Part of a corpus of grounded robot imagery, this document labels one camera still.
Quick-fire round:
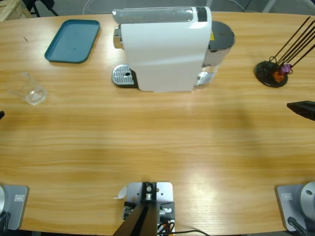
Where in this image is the orange cable at mount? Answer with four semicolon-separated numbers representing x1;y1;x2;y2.
157;220;174;233

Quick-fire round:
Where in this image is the teal plastic tray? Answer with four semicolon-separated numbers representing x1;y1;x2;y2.
44;19;101;64

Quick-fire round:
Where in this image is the black capsule holder with rods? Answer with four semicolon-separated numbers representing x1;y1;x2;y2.
254;16;315;88

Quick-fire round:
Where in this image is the white block with dark post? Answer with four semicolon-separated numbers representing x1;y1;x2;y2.
113;181;176;236

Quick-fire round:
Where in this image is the clear glass cup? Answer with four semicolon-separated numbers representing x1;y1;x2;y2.
6;71;48;106

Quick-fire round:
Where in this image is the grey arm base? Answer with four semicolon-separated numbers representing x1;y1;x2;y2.
0;184;30;231
275;181;315;232

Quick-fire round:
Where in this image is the black cable under mount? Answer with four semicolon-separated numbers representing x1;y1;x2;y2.
172;230;210;236

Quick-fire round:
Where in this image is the white capsule coffee machine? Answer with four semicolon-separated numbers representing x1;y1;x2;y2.
111;6;236;93

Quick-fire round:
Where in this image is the white cable on floor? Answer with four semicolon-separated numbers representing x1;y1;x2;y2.
82;0;119;15

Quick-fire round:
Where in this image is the black base cable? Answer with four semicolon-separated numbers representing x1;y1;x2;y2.
0;212;11;231
287;216;308;236

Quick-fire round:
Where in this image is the white paper tag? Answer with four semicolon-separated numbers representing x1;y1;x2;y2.
113;186;128;200

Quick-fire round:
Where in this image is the white metal frame leg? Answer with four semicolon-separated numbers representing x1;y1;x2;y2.
262;0;276;13

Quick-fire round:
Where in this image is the black chair frame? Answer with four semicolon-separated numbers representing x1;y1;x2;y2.
23;0;59;18

